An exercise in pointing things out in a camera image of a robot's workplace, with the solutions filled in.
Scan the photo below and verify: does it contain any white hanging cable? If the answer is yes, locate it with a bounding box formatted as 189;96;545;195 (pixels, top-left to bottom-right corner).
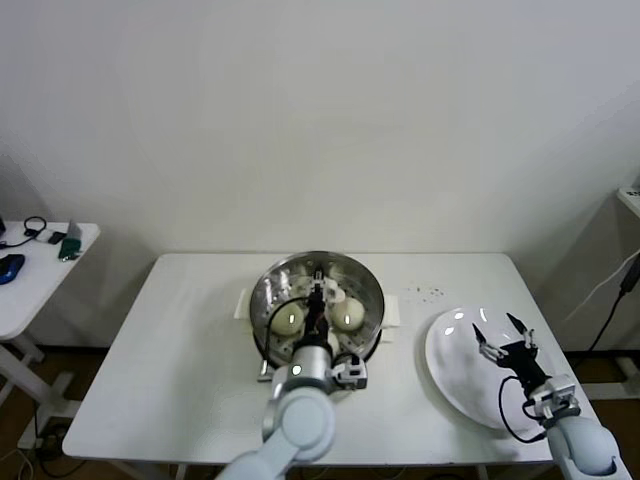
564;252;640;321

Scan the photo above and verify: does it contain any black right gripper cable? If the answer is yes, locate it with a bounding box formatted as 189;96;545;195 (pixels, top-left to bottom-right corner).
498;376;549;444

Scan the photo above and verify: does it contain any green handled tool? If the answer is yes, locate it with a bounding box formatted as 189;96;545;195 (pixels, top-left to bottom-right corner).
58;234;84;262

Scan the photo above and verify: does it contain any blue computer mouse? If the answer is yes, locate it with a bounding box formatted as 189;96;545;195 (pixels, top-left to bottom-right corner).
0;253;26;286

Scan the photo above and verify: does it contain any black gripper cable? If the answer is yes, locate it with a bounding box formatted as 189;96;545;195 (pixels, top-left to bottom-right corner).
263;296;312;369
498;376;549;444

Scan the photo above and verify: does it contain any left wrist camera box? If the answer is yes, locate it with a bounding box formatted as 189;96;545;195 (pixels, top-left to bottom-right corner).
332;352;370;392

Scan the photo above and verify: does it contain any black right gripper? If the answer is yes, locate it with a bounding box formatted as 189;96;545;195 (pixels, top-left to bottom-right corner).
470;312;549;389

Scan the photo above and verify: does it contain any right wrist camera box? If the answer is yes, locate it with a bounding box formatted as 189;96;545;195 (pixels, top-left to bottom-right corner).
523;373;582;422

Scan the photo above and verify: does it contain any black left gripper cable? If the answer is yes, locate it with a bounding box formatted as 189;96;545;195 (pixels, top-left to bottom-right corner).
263;296;312;369

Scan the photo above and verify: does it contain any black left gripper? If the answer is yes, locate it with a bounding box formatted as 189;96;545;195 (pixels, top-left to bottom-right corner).
301;271;343;347

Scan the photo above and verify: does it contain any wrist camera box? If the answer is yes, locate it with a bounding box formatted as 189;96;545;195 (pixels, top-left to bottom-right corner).
523;373;582;422
332;352;370;392

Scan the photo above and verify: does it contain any stainless steel steamer basket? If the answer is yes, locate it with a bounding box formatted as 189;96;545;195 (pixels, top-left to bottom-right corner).
234;250;401;366

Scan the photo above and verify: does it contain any black hanging cable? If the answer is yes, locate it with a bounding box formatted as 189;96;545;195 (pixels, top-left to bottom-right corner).
587;259;640;352

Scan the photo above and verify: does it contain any white round plate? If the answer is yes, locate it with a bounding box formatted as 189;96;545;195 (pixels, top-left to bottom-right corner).
424;307;557;432

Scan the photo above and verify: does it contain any white side table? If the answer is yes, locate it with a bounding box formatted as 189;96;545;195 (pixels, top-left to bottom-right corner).
0;221;101;404

